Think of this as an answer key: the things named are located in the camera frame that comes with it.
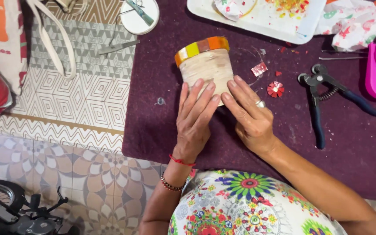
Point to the person's left hand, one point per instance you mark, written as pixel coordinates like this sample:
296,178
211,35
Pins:
193,127

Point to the person's right hand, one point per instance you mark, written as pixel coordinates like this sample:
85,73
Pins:
253,127

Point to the thin metal rod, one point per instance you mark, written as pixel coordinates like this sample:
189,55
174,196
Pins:
341,51
341,58

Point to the red glitter tile piece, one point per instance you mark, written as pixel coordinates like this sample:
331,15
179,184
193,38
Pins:
259,69

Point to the white round plate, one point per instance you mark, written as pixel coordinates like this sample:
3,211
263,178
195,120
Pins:
135,22

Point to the wooden pot with mosaic rim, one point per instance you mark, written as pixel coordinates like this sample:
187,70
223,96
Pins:
207,62

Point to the pile of coloured mosaic chips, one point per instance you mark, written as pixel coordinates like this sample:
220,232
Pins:
289,6

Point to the red mosaic flower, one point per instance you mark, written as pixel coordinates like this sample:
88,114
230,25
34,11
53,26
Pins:
275,89

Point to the grey metal tweezers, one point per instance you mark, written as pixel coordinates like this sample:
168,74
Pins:
119,47

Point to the white plastic tray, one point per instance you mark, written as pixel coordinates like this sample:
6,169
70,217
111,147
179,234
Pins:
266,27

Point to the purple felt cloth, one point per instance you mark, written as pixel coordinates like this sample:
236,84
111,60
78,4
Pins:
338,163

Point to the large crumpled floral paper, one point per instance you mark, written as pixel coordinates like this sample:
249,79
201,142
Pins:
354,26

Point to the person's floral dress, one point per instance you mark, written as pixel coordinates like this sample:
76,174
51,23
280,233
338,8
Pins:
240,209

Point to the geometric patterned tablecloth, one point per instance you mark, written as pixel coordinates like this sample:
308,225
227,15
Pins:
86,98

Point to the crumpled floral paper scrap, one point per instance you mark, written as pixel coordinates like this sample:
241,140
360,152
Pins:
227,9

